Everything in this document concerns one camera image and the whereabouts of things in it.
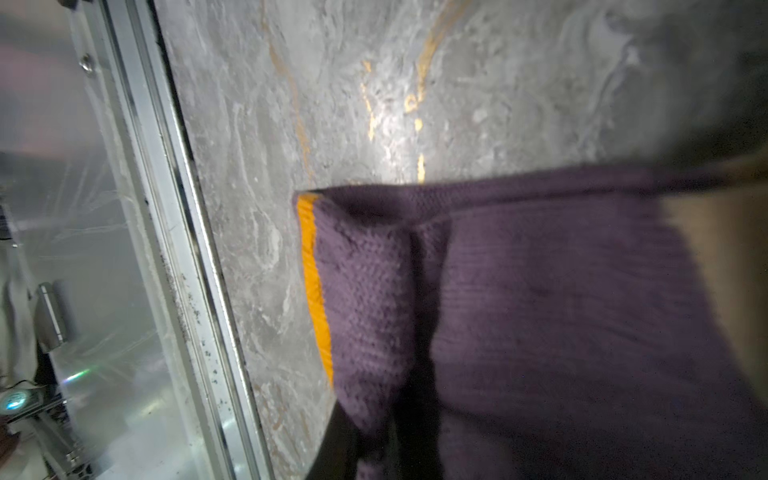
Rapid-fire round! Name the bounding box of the aluminium front rail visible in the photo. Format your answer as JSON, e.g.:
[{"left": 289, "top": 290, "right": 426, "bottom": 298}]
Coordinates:
[{"left": 75, "top": 1, "right": 274, "bottom": 479}]

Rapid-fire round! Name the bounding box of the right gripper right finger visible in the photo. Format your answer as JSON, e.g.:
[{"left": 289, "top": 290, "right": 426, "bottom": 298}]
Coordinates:
[{"left": 385, "top": 384, "right": 443, "bottom": 479}]

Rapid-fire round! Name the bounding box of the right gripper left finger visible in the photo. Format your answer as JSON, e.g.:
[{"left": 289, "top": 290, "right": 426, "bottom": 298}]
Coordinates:
[{"left": 305, "top": 402, "right": 360, "bottom": 480}]

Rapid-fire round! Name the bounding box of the purple striped sock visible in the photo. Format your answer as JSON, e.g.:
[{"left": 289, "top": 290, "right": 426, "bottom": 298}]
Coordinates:
[{"left": 295, "top": 155, "right": 767, "bottom": 479}]

